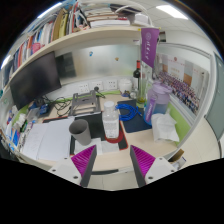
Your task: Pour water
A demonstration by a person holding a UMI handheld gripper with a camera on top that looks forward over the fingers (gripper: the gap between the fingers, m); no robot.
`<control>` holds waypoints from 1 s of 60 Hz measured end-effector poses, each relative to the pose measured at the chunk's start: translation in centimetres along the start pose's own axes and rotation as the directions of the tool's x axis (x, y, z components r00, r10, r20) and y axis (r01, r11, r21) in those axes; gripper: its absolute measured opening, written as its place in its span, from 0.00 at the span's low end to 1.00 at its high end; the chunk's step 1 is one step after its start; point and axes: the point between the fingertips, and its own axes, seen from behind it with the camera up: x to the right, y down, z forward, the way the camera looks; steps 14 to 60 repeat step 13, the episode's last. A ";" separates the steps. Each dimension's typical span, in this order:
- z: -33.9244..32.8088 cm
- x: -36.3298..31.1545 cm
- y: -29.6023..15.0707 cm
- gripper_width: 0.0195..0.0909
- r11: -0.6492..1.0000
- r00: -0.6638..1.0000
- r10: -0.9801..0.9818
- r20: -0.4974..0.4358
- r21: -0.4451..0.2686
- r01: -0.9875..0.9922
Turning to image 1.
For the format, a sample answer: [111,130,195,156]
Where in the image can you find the white tissue pack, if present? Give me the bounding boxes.
[151,112,181,144]

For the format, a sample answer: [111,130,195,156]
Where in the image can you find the white printed paper sheet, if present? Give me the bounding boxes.
[20,123,48,161]
[36,118,76,163]

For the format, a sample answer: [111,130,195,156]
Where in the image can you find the clear plastic container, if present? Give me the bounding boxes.
[26,108,41,123]

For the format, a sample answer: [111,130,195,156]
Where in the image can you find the ceiling lights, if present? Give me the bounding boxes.
[1,2,190,68]

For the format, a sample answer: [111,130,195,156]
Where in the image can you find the white paper napkin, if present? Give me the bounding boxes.
[99,139,121,155]
[73,137,103,156]

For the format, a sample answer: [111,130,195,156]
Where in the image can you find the flat round red coaster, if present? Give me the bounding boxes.
[104,120,126,144]

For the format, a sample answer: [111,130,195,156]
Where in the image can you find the blue tissue box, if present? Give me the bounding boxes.
[5,123,22,150]

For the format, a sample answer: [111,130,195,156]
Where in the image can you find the black red-edged desk mat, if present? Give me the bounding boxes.
[69,111,130,156]

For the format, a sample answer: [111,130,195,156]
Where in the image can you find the grey cup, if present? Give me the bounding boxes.
[68,118,93,147]

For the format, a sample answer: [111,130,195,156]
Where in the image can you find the black computer monitor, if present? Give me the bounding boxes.
[9,50,63,111]

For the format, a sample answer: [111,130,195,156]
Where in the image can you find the dark wine bottle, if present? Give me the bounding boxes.
[133,59,142,90]

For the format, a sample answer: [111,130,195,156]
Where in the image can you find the group photo poster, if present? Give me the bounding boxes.
[156,53,210,116]

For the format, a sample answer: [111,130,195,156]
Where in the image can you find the dark navy mouse pad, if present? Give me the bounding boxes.
[116,99,153,135]

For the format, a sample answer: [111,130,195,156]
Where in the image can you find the white round pot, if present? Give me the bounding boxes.
[118,78,134,95]

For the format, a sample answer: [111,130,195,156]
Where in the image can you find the purple hanging banner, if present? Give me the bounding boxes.
[139,27,161,70]

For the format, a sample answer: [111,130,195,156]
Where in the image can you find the grey metal laptop stand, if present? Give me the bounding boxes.
[68,90,102,118]

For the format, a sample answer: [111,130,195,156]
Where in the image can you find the black cable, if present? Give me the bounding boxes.
[52,96,73,116]

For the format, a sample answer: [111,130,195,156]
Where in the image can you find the large purple water bottle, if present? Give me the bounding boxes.
[143,81,174,126]

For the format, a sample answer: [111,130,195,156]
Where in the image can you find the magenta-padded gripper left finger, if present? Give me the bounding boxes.
[48,144,99,188]

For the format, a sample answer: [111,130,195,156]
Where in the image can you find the blue coiled cable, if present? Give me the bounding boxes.
[114,102,143,122]

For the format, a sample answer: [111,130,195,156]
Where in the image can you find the white wall socket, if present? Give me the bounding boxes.
[78,83,91,95]
[106,79,119,91]
[91,80,105,92]

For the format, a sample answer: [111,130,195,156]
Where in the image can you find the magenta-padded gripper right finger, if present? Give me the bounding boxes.
[129,144,178,188]

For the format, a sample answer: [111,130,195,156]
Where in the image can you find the clear plastic water bottle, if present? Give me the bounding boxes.
[101,100,120,140]

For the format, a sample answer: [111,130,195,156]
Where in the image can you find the tall clear glass vase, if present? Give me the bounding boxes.
[136,73,149,105]

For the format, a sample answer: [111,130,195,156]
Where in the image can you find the small blue box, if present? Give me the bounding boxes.
[39,103,51,116]

